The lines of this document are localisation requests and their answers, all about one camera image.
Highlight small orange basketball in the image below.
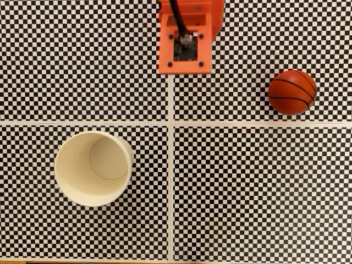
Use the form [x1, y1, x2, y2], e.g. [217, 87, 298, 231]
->
[267, 69, 318, 116]

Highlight white paper cup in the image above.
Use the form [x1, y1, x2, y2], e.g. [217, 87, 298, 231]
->
[54, 130, 135, 207]

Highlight thick black camera cable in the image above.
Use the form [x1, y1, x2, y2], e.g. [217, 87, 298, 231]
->
[168, 0, 191, 40]

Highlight orange camera mount with board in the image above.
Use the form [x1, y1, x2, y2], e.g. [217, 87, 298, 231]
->
[158, 12, 213, 75]

